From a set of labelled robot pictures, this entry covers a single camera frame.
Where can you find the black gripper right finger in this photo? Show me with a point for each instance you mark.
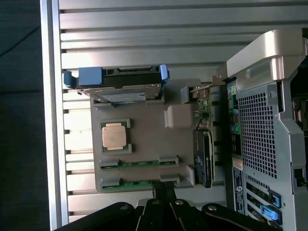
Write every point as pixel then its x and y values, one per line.
pixel 216 213

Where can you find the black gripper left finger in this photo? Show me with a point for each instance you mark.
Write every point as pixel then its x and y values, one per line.
pixel 113 216

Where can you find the green RAM stick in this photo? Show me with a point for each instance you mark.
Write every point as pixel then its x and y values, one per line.
pixel 142 164
pixel 134 183

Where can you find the dark label sticker on case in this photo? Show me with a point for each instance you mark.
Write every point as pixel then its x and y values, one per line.
pixel 238 192

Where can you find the large blue card retention clip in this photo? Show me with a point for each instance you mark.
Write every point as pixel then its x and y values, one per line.
pixel 270 213

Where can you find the small blue card retention clip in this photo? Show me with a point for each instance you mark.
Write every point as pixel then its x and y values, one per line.
pixel 276 197

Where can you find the graphics card black shroud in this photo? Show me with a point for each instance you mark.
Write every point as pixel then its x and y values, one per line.
pixel 204 149

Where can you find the CPU with copper-toned lid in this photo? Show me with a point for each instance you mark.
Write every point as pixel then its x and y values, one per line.
pixel 113 136

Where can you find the silver gray PC case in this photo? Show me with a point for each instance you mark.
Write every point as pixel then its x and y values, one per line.
pixel 262 134

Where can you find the gray plastic parts rack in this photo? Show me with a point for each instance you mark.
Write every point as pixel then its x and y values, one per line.
pixel 154 134

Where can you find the silver hard disk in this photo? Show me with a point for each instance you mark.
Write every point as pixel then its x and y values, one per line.
pixel 125 95

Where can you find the hard drive with blue caddy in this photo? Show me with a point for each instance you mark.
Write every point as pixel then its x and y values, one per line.
pixel 91 76

